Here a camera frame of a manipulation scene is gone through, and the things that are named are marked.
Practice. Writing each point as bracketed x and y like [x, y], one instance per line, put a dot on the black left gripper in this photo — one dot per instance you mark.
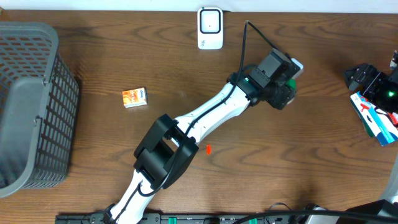
[283, 98]

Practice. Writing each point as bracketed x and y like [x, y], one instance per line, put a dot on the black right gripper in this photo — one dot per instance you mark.
[360, 76]

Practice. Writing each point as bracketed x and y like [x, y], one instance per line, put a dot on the red dustpan brush package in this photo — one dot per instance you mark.
[377, 122]

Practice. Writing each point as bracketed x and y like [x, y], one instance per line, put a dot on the orange snack box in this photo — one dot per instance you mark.
[135, 97]

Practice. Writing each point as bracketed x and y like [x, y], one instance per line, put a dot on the green lid white jar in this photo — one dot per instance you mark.
[292, 84]

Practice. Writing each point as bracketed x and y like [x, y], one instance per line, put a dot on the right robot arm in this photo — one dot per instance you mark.
[387, 204]

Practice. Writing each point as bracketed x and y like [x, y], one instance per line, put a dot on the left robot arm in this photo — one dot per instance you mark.
[170, 145]

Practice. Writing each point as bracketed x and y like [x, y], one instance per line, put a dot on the white barcode scanner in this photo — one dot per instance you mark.
[210, 28]

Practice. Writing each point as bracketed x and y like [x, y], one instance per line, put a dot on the small red plastic fragment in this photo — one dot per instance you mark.
[208, 149]

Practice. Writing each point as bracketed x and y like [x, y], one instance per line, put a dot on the grey plastic mesh basket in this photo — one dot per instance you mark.
[39, 107]

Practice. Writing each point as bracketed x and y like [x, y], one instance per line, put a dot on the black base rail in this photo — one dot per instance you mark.
[156, 218]

